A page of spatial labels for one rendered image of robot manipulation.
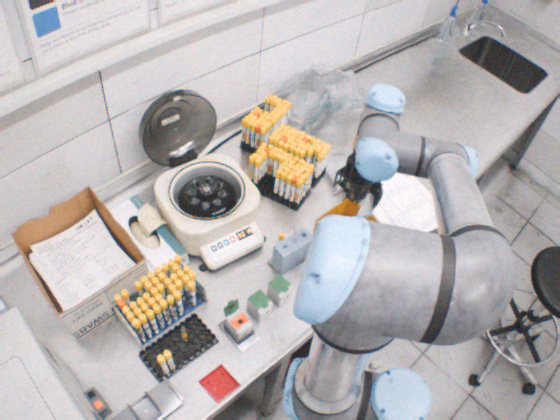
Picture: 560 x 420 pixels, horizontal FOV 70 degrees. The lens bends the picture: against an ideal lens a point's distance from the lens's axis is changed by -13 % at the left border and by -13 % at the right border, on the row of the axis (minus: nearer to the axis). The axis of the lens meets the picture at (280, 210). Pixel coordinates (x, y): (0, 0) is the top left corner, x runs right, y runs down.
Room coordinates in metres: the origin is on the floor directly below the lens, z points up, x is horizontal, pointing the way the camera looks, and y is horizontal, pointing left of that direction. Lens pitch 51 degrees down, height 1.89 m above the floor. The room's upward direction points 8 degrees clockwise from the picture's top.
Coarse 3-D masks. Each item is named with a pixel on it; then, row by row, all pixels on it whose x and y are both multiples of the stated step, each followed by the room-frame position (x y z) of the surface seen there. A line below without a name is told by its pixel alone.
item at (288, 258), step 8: (304, 232) 0.68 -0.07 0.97; (288, 240) 0.65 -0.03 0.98; (296, 240) 0.65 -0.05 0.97; (304, 240) 0.65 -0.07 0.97; (280, 248) 0.62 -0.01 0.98; (288, 248) 0.62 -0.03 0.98; (296, 248) 0.63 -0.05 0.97; (304, 248) 0.65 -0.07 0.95; (272, 256) 0.63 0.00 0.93; (280, 256) 0.61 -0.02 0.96; (288, 256) 0.61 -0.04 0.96; (296, 256) 0.63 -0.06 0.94; (304, 256) 0.65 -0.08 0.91; (272, 264) 0.62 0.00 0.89; (280, 264) 0.60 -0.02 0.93; (288, 264) 0.61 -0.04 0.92; (296, 264) 0.64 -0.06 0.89; (280, 272) 0.60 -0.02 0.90; (288, 272) 0.61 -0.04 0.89; (296, 272) 0.62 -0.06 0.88
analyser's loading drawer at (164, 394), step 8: (160, 384) 0.26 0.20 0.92; (168, 384) 0.26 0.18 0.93; (144, 392) 0.22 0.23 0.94; (152, 392) 0.24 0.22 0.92; (160, 392) 0.24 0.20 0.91; (168, 392) 0.24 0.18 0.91; (176, 392) 0.24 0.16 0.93; (136, 400) 0.21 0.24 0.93; (144, 400) 0.21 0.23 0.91; (152, 400) 0.21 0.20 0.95; (160, 400) 0.22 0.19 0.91; (168, 400) 0.23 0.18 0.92; (176, 400) 0.23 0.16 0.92; (184, 400) 0.23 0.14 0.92; (128, 408) 0.19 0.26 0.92; (136, 408) 0.19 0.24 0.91; (144, 408) 0.20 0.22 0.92; (152, 408) 0.20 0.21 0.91; (160, 408) 0.20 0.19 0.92; (168, 408) 0.21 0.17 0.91; (176, 408) 0.21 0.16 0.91; (120, 416) 0.17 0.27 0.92; (128, 416) 0.17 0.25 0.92; (136, 416) 0.17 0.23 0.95; (144, 416) 0.18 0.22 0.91; (152, 416) 0.18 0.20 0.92; (160, 416) 0.19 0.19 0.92
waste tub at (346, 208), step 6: (336, 204) 0.78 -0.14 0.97; (342, 204) 0.80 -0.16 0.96; (348, 204) 0.81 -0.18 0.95; (354, 204) 0.80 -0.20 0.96; (330, 210) 0.76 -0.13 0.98; (336, 210) 0.78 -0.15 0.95; (342, 210) 0.80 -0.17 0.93; (348, 210) 0.81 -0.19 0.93; (354, 210) 0.80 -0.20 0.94; (324, 216) 0.74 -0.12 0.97; (372, 216) 0.76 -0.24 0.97; (318, 222) 0.72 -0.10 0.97
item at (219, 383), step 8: (216, 368) 0.33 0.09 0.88; (224, 368) 0.33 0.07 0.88; (208, 376) 0.31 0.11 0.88; (216, 376) 0.31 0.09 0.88; (224, 376) 0.31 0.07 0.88; (232, 376) 0.32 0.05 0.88; (208, 384) 0.29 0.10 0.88; (216, 384) 0.29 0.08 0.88; (224, 384) 0.30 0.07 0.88; (232, 384) 0.30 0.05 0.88; (240, 384) 0.30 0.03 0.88; (208, 392) 0.27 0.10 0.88; (216, 392) 0.27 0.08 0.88; (224, 392) 0.28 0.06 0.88; (216, 400) 0.25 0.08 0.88
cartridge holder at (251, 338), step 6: (222, 324) 0.44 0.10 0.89; (222, 330) 0.43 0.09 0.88; (228, 330) 0.42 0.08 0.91; (252, 330) 0.43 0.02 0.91; (228, 336) 0.41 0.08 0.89; (234, 336) 0.40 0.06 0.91; (246, 336) 0.41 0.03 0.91; (252, 336) 0.42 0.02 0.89; (234, 342) 0.40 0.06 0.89; (240, 342) 0.40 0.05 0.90; (246, 342) 0.40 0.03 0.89; (252, 342) 0.40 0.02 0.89; (240, 348) 0.39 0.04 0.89; (246, 348) 0.39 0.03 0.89
